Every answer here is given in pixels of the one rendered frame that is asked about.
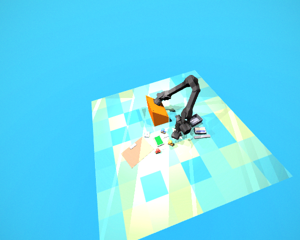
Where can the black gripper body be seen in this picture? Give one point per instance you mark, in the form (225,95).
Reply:
(176,134)

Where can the red and brown fail stamp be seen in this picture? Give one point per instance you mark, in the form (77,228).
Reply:
(157,151)

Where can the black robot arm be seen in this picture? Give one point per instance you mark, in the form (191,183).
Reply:
(187,112)

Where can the tan clipboard with white clip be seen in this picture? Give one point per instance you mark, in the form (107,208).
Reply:
(137,151)

